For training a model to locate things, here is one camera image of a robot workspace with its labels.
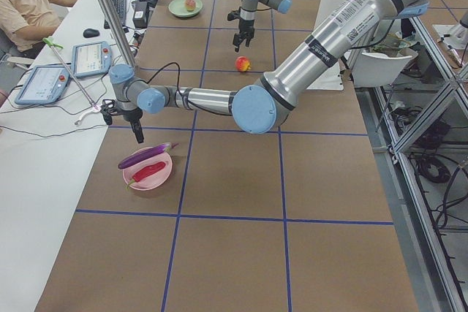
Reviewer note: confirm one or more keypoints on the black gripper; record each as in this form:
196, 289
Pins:
246, 27
131, 117

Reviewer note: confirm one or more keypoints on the red orange round fruit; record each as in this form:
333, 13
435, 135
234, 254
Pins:
242, 64

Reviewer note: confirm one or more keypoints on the purple eggplant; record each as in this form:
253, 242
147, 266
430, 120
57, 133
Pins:
144, 154

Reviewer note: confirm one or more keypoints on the red chili pepper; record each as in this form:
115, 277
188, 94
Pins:
146, 172

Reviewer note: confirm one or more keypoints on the yellow pink peach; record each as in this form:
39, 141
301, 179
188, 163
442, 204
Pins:
190, 5

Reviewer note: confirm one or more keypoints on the reacher grabber tool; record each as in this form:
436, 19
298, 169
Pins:
95, 107

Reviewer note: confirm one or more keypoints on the pink plate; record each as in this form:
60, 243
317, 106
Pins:
152, 181

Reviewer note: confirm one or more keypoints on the far teach pendant tablet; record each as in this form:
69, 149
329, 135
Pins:
91, 59

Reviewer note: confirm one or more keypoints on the teach pendant tablet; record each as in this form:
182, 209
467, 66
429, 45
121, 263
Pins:
91, 59
44, 85

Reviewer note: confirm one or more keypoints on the light green plate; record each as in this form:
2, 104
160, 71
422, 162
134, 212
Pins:
176, 8

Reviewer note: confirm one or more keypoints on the near teach pendant tablet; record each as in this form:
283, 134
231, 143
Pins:
44, 85

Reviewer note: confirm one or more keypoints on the black computer mouse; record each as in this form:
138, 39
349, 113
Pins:
91, 33

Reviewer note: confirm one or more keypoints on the black power adapter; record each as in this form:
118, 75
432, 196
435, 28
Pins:
140, 15

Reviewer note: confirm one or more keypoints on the black keyboard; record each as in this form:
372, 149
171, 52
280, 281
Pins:
120, 7

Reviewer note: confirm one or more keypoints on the white plastic bin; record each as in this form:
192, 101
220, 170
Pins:
378, 69

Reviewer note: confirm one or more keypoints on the person in beige shirt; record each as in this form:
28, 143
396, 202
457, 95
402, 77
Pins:
27, 22

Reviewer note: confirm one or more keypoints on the aluminium frame post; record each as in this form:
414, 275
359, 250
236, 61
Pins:
119, 36

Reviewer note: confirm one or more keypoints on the aluminium frame rack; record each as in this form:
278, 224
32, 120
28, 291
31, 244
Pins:
426, 119

